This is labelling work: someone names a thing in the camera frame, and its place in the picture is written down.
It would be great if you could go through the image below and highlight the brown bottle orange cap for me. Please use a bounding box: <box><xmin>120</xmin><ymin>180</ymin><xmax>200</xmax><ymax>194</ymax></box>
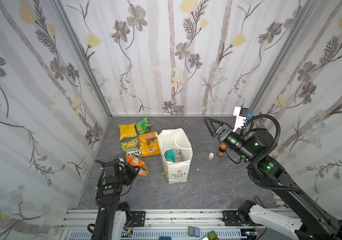
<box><xmin>217</xmin><ymin>145</ymin><xmax>226</xmax><ymax>157</ymax></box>

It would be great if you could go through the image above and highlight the teal mint candy bag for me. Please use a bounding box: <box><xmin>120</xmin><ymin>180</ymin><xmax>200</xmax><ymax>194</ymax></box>
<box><xmin>165</xmin><ymin>149</ymin><xmax>183</xmax><ymax>163</ymax></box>

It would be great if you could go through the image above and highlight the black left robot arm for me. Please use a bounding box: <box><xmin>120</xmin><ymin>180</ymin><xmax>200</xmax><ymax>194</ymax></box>
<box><xmin>88</xmin><ymin>159</ymin><xmax>141</xmax><ymax>240</ymax></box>

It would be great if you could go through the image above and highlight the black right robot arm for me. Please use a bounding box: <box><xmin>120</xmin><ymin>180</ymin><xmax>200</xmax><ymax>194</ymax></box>
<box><xmin>203</xmin><ymin>114</ymin><xmax>342</xmax><ymax>240</ymax></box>

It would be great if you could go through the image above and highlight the green yellow object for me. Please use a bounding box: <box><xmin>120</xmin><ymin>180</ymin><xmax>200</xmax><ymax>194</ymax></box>
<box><xmin>200</xmin><ymin>231</ymin><xmax>219</xmax><ymax>240</ymax></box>

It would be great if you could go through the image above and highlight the green yellow snack pack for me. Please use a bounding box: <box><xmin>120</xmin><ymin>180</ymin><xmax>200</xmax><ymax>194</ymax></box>
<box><xmin>121</xmin><ymin>137</ymin><xmax>143</xmax><ymax>158</ymax></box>

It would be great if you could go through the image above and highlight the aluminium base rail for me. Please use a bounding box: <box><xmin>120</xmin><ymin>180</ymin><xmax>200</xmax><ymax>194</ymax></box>
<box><xmin>59</xmin><ymin>208</ymin><xmax>306</xmax><ymax>240</ymax></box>

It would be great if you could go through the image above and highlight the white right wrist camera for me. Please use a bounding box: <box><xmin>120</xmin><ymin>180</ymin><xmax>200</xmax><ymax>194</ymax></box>
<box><xmin>233</xmin><ymin>107</ymin><xmax>253</xmax><ymax>132</ymax></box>

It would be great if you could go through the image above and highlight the white paper shopping bag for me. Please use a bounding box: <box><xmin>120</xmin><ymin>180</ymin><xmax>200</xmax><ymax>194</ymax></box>
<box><xmin>158</xmin><ymin>128</ymin><xmax>193</xmax><ymax>184</ymax></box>

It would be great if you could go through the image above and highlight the orange snack pack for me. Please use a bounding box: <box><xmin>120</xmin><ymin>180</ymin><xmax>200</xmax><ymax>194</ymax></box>
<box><xmin>139</xmin><ymin>132</ymin><xmax>161</xmax><ymax>157</ymax></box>

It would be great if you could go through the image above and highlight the green snack bag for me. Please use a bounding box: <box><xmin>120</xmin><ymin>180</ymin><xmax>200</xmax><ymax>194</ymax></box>
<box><xmin>135</xmin><ymin>117</ymin><xmax>153</xmax><ymax>135</ymax></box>

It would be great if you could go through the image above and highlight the orange Fox's candy bag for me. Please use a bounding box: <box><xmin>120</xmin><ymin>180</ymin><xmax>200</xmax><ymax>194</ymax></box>
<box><xmin>126</xmin><ymin>156</ymin><xmax>149</xmax><ymax>176</ymax></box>

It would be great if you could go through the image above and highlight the yellow chip bag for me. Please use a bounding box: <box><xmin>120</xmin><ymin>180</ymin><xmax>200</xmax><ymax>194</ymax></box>
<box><xmin>119</xmin><ymin>123</ymin><xmax>138</xmax><ymax>141</ymax></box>

